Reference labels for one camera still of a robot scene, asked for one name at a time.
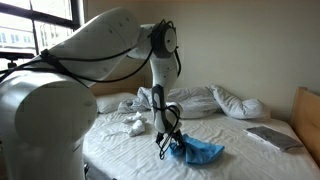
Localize grey crumpled duvet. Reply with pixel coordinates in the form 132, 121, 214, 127
117, 85, 224, 120

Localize dark framed window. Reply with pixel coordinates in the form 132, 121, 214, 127
0, 0, 85, 72

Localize flat white pillow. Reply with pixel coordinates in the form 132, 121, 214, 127
95, 91, 138, 115

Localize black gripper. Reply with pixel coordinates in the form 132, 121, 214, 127
170, 129, 185, 150

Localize white crumpled socks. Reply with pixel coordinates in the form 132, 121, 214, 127
121, 111, 148, 138

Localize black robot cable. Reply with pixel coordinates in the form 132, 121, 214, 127
0, 19, 183, 161

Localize black tripod head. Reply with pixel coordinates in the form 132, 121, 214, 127
0, 50, 37, 70

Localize white sheeted mattress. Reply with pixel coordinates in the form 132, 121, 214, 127
82, 108, 320, 180

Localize grey folded towel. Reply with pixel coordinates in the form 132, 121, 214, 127
244, 125, 305, 153

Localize grey white pillow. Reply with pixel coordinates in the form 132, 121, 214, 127
207, 83, 272, 122

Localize black cable strap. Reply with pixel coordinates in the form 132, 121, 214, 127
39, 48, 65, 74

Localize blue cloth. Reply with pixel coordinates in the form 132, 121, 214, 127
167, 133, 226, 166

